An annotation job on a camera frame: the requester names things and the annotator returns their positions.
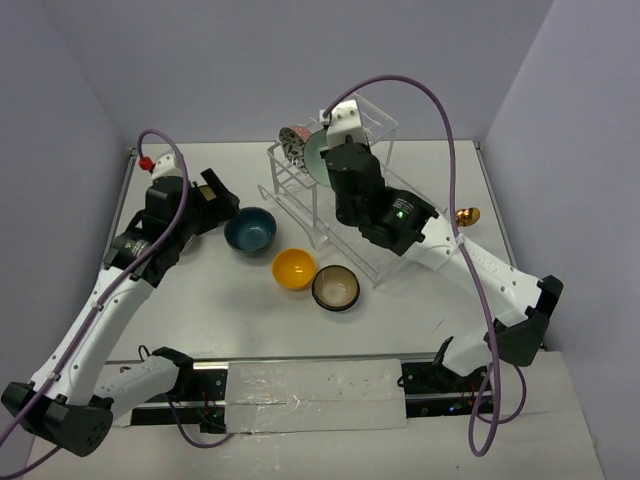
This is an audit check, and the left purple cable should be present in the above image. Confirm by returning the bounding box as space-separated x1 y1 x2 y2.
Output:
0 129 236 479

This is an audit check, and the beige bowl dark exterior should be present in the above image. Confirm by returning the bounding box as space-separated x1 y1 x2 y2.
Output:
311 265 361 312

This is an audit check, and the pink patterned bowl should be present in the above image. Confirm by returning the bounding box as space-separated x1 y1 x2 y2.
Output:
290 125 312 144

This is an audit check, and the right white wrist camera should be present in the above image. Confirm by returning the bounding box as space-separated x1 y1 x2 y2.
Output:
320 100 368 152

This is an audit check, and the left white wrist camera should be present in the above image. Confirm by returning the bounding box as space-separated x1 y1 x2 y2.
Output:
138 153 183 182

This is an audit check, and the white wire dish rack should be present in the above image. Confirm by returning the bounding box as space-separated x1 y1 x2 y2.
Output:
257 91 450 291

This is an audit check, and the gold metal spoon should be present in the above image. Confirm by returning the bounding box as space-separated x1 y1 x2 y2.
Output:
455 207 481 227

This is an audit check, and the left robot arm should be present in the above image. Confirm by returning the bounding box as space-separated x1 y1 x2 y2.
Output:
1 169 239 457

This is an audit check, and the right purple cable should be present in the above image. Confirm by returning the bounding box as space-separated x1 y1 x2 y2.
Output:
322 74 527 457

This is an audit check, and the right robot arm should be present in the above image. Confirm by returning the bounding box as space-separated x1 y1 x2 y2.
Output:
321 143 564 391

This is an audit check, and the light green ceramic bowl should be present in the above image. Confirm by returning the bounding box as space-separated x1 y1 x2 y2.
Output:
303 130 331 187

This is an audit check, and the leaf patterned bowl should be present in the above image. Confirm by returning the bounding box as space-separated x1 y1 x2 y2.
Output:
278 126 308 174

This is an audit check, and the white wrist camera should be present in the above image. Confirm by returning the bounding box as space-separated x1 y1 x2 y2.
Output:
320 100 368 152
138 153 183 182

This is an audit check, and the yellow bowl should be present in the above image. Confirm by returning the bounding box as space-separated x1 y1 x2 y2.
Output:
271 248 316 291

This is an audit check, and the clear taped plastic sheet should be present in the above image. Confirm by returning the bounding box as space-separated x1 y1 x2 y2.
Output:
225 359 407 433

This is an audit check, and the dark blue ceramic bowl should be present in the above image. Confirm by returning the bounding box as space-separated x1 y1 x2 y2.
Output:
224 207 277 256

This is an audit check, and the black mounting rail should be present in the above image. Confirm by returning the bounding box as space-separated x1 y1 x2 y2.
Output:
129 358 486 434

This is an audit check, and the purple cable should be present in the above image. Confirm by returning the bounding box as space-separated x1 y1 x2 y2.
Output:
0 129 236 479
322 74 527 457

